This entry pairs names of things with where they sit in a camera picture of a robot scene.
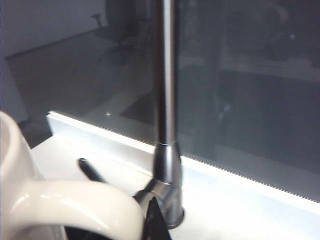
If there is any steel faucet lever handle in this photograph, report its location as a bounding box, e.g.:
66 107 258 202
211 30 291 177
78 157 107 185

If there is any steel gooseneck faucet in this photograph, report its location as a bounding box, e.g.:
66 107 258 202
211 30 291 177
133 0 186 230

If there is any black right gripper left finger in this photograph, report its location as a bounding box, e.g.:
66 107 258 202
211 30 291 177
65 221 108 240

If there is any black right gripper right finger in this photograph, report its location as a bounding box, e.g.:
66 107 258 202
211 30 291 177
143 197 173 240

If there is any white Starbucks logo mug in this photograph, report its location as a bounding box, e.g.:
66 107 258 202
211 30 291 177
0 109 146 240

